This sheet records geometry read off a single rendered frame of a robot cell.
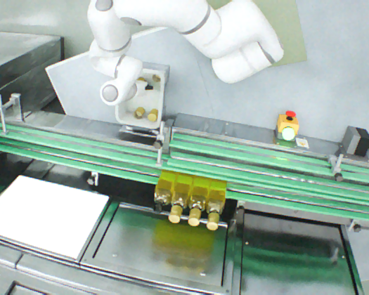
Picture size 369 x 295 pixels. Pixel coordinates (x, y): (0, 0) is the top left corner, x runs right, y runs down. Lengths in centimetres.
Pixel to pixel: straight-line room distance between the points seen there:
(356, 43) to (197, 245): 88
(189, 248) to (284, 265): 34
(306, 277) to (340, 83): 69
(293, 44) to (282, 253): 72
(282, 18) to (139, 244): 85
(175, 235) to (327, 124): 70
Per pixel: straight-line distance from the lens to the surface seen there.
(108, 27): 70
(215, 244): 114
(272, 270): 116
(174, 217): 101
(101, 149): 124
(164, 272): 103
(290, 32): 106
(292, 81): 121
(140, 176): 122
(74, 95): 139
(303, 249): 128
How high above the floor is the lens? 189
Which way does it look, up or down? 58 degrees down
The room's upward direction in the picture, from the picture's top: 162 degrees counter-clockwise
